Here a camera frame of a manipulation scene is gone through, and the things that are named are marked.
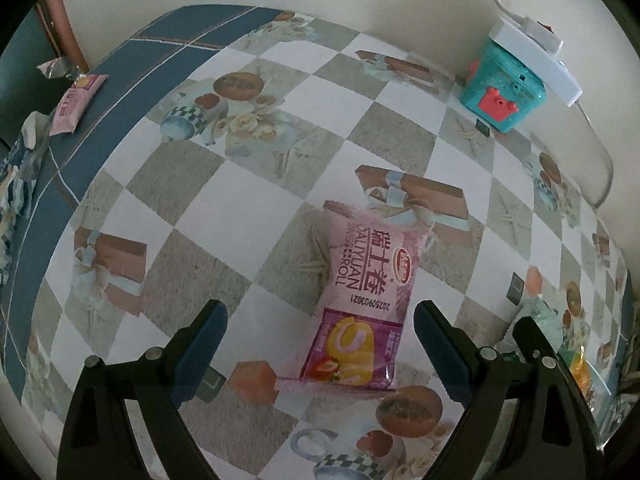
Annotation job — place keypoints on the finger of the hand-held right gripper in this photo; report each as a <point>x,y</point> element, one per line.
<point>530,337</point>

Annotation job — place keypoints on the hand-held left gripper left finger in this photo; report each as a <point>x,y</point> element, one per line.
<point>200,355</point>

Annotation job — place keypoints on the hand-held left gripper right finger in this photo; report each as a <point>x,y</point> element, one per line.
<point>442,355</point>

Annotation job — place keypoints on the pink cake roll packet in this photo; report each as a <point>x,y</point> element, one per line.
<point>360,285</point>

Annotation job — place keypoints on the crumpled blue white wrapper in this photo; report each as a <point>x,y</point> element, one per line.
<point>20,185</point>

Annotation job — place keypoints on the teal toy box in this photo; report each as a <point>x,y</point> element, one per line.
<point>500,90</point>

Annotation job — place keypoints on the white power strip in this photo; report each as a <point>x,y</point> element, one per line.
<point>540,65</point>

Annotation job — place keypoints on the small pink snack packet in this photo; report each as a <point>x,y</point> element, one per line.
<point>75,102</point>

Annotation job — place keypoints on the clear candy wrapper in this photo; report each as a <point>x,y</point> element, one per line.
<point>55,67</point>

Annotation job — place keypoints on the dark cabinet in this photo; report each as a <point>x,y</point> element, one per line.
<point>25,50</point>

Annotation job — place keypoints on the pink cardboard board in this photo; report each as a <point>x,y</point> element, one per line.
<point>60,25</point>

